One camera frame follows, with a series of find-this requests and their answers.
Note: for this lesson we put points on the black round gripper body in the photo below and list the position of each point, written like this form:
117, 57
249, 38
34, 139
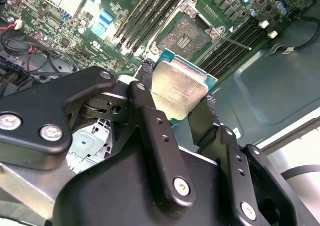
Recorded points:
112, 191

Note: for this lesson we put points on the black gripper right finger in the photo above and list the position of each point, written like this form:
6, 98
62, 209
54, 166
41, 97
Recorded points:
235, 193

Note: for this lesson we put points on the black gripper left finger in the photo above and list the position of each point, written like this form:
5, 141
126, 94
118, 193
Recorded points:
37, 105

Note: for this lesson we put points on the silver topped CPU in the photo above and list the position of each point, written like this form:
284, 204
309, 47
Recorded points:
180, 85

